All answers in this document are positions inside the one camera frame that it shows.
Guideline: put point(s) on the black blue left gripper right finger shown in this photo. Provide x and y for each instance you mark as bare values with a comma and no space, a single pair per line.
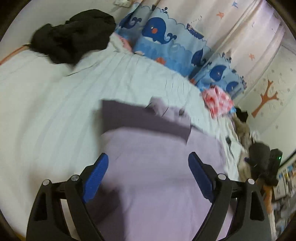
250,220

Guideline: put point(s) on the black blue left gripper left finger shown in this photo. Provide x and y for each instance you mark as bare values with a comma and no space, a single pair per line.
47,220

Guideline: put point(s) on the lilac purple garment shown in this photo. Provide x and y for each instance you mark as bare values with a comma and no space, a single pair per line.
148,191

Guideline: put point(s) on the beige clothes heap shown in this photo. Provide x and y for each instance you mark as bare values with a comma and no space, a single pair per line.
245,138

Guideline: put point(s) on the black clothes pile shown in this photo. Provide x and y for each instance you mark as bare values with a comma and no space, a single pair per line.
67,43

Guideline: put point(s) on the dark grey round device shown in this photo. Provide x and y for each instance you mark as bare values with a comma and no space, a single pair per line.
264,163

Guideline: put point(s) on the white striped bed sheet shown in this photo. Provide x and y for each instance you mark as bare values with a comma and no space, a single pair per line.
51,118

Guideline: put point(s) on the pink red crumpled cloth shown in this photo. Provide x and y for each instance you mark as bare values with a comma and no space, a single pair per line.
218,102

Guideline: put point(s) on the pale pink sheer curtain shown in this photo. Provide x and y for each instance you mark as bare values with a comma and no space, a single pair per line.
245,29

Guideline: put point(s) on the blue whale print curtain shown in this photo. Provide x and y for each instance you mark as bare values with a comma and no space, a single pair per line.
152,33

